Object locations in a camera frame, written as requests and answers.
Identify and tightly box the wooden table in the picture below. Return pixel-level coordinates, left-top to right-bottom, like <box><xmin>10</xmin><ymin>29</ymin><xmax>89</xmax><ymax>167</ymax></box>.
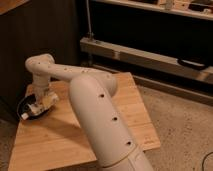
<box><xmin>8</xmin><ymin>73</ymin><xmax>161</xmax><ymax>171</ymax></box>

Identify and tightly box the white plastic bottle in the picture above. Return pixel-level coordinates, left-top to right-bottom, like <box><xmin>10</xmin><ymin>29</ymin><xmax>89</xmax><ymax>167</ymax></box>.
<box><xmin>21</xmin><ymin>92</ymin><xmax>59</xmax><ymax>120</ymax></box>

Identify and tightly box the metal vertical pole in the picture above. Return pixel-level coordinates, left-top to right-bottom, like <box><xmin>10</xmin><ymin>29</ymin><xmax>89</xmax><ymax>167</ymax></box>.
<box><xmin>86</xmin><ymin>0</ymin><xmax>94</xmax><ymax>40</ymax></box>

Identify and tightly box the wooden shelf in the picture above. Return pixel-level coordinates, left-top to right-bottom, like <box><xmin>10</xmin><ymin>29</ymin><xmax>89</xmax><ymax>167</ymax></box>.
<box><xmin>94</xmin><ymin>0</ymin><xmax>213</xmax><ymax>21</ymax></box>

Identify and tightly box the black ceramic bowl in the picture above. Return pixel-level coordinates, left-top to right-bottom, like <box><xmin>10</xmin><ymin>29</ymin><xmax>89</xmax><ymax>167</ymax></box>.
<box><xmin>17</xmin><ymin>94</ymin><xmax>48</xmax><ymax>120</ymax></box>

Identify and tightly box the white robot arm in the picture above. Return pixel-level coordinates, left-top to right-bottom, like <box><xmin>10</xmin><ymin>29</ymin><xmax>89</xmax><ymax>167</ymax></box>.
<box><xmin>25</xmin><ymin>54</ymin><xmax>154</xmax><ymax>171</ymax></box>

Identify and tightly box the grey metal beam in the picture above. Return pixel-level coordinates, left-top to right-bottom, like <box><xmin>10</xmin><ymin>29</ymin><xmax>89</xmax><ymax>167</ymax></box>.
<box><xmin>80</xmin><ymin>37</ymin><xmax>213</xmax><ymax>85</ymax></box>

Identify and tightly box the black handle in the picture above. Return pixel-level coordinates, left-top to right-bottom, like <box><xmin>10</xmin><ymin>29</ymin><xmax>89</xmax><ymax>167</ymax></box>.
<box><xmin>177</xmin><ymin>59</ymin><xmax>209</xmax><ymax>70</ymax></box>

